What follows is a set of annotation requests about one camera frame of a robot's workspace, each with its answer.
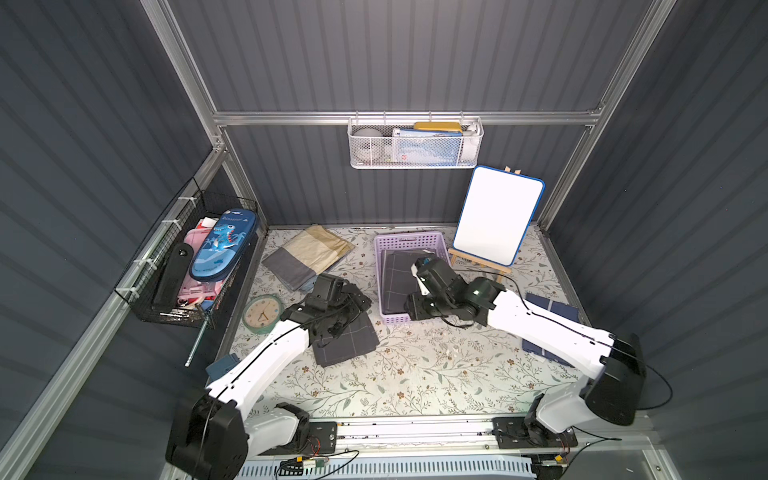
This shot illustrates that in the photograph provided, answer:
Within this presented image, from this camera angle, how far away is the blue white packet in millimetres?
860

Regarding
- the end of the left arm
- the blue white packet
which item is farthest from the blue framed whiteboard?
the end of the left arm

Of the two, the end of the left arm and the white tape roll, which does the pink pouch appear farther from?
the white tape roll

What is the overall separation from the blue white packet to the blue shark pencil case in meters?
0.46

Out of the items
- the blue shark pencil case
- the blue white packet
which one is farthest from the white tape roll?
the blue shark pencil case

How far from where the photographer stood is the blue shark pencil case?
2.12ft

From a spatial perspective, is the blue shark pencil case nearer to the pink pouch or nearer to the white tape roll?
the pink pouch

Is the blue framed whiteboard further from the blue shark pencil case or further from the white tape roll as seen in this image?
the blue shark pencil case

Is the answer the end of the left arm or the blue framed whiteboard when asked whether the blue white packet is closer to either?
the blue framed whiteboard

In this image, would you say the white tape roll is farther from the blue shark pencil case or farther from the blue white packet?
the blue shark pencil case

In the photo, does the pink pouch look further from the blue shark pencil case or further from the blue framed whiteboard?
the blue framed whiteboard

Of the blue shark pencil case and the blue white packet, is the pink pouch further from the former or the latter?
the blue white packet
